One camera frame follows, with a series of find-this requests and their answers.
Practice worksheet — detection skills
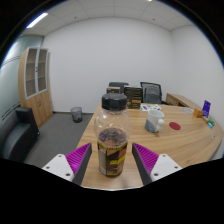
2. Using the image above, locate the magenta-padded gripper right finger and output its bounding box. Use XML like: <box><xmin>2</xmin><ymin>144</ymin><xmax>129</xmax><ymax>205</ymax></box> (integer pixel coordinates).
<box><xmin>131</xmin><ymin>142</ymin><xmax>184</xmax><ymax>186</ymax></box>

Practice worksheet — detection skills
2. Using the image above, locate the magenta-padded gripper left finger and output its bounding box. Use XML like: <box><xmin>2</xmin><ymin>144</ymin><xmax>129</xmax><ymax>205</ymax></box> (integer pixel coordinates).
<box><xmin>41</xmin><ymin>142</ymin><xmax>93</xmax><ymax>186</ymax></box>

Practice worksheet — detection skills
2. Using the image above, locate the clear black-capped drink bottle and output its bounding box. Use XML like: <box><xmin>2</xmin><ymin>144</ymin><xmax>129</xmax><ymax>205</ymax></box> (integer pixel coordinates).
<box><xmin>93</xmin><ymin>92</ymin><xmax>134</xmax><ymax>178</ymax></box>

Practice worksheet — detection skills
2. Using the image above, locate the white ceramic mug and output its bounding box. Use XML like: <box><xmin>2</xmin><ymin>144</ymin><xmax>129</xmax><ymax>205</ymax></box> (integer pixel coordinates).
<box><xmin>144</xmin><ymin>109</ymin><xmax>166</xmax><ymax>134</ymax></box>

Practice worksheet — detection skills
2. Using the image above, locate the flat round red coaster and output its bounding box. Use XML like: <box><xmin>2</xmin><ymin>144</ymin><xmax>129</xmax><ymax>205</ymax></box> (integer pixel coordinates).
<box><xmin>168</xmin><ymin>121</ymin><xmax>182</xmax><ymax>131</ymax></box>

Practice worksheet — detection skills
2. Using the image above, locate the black mesh waste bin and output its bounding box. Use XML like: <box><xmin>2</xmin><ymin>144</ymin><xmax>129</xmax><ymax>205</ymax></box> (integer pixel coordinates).
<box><xmin>70</xmin><ymin>106</ymin><xmax>83</xmax><ymax>124</ymax></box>

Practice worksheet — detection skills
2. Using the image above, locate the brown cardboard box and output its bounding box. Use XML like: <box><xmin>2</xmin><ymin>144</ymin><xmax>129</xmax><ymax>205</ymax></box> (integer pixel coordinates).
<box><xmin>126</xmin><ymin>96</ymin><xmax>144</xmax><ymax>110</ymax></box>

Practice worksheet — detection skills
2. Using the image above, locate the round grey white pad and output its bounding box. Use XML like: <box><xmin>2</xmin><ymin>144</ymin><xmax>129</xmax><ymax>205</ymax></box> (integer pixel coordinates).
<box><xmin>181</xmin><ymin>106</ymin><xmax>196</xmax><ymax>115</ymax></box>

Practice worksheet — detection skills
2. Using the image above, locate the black leather sofa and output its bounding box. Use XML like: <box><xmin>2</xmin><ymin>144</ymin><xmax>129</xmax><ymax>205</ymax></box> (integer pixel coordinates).
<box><xmin>0</xmin><ymin>106</ymin><xmax>41</xmax><ymax>164</ymax></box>

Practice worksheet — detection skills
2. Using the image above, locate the wooden glass-door shelf cabinet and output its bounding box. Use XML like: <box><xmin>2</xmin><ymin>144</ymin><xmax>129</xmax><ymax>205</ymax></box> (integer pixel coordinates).
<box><xmin>17</xmin><ymin>46</ymin><xmax>54</xmax><ymax>128</ymax></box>

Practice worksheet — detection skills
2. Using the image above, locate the black mesh-back office chair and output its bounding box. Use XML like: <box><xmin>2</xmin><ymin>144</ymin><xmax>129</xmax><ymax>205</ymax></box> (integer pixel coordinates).
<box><xmin>139</xmin><ymin>81</ymin><xmax>164</xmax><ymax>105</ymax></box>

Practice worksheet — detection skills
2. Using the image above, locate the orange cardboard box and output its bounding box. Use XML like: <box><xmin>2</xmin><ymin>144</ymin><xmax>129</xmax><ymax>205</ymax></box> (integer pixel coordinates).
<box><xmin>193</xmin><ymin>107</ymin><xmax>205</xmax><ymax>118</ymax></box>

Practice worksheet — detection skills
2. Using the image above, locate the wooden side desk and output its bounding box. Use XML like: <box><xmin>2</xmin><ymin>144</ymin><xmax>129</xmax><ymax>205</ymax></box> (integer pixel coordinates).
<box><xmin>165</xmin><ymin>92</ymin><xmax>204</xmax><ymax>111</ymax></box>

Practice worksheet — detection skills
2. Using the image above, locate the flat dark brown box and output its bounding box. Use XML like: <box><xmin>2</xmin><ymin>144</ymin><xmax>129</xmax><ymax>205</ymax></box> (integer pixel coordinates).
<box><xmin>123</xmin><ymin>85</ymin><xmax>144</xmax><ymax>99</ymax></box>

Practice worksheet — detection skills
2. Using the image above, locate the green flat box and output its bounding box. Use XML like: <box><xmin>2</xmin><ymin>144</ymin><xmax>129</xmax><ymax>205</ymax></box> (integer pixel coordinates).
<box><xmin>207</xmin><ymin>117</ymin><xmax>216</xmax><ymax>129</ymax></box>

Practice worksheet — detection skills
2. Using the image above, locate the purple standing card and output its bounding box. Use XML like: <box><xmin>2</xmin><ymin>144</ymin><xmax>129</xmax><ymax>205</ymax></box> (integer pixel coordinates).
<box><xmin>201</xmin><ymin>99</ymin><xmax>212</xmax><ymax>119</ymax></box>

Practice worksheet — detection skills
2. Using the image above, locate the small dark brown box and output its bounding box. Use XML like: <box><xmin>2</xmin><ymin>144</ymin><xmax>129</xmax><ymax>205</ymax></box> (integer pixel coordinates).
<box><xmin>106</xmin><ymin>86</ymin><xmax>121</xmax><ymax>95</ymax></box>

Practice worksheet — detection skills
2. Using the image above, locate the black solid-back office chair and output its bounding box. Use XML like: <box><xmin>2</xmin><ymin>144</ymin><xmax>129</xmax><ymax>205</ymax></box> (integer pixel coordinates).
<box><xmin>108</xmin><ymin>81</ymin><xmax>130</xmax><ymax>95</ymax></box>

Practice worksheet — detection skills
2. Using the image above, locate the long ceiling light strip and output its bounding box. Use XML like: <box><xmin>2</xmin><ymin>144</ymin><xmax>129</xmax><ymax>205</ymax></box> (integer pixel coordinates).
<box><xmin>25</xmin><ymin>12</ymin><xmax>49</xmax><ymax>30</ymax></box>

